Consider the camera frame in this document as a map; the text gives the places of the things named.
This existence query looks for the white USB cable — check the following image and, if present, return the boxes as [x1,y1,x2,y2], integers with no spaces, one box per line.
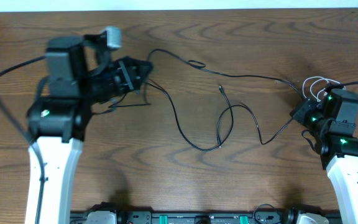
[301,76,347,103]

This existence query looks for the thick black USB cable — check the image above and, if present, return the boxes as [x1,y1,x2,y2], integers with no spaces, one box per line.
[141,49,306,152]

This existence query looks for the thin black USB cable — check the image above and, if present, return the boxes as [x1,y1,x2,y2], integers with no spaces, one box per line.
[91,85,295,149]

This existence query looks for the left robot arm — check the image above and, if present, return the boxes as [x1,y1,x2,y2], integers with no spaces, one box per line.
[25,33,153,223]

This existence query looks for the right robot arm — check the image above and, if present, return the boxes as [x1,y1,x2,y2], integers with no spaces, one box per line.
[290,88,358,223]

